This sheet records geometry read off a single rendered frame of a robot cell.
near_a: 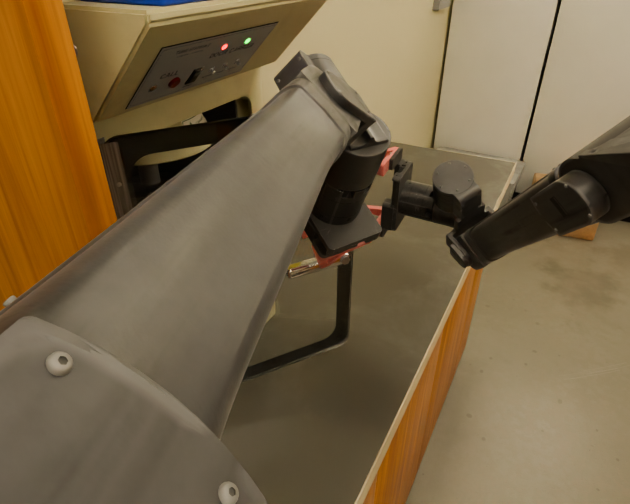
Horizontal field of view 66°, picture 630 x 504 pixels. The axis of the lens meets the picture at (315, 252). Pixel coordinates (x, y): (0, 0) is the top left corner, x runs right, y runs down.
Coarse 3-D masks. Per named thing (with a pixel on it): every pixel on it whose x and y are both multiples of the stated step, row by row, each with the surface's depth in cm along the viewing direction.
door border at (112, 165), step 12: (108, 144) 48; (108, 156) 48; (120, 156) 49; (108, 168) 49; (120, 168) 50; (108, 180) 50; (120, 180) 50; (120, 192) 51; (120, 204) 51; (120, 216) 52
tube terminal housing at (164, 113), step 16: (64, 0) 42; (224, 80) 64; (240, 80) 67; (256, 80) 70; (176, 96) 57; (192, 96) 59; (208, 96) 62; (224, 96) 65; (240, 96) 68; (256, 96) 71; (128, 112) 51; (144, 112) 53; (160, 112) 55; (176, 112) 58; (192, 112) 60; (240, 112) 73; (96, 128) 48; (112, 128) 50; (128, 128) 52; (144, 128) 54; (160, 128) 56
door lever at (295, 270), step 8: (344, 256) 64; (296, 264) 62; (304, 264) 62; (312, 264) 62; (336, 264) 64; (344, 264) 64; (288, 272) 61; (296, 272) 61; (304, 272) 62; (312, 272) 62
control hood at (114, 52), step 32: (224, 0) 44; (256, 0) 48; (288, 0) 53; (320, 0) 60; (96, 32) 40; (128, 32) 38; (160, 32) 39; (192, 32) 43; (224, 32) 48; (288, 32) 62; (96, 64) 41; (128, 64) 40; (256, 64) 64; (96, 96) 43; (128, 96) 45
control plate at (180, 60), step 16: (240, 32) 50; (256, 32) 54; (176, 48) 43; (192, 48) 46; (208, 48) 48; (240, 48) 54; (256, 48) 58; (160, 64) 44; (176, 64) 46; (192, 64) 49; (208, 64) 52; (240, 64) 59; (144, 80) 44; (160, 80) 47; (208, 80) 56; (144, 96) 47; (160, 96) 50
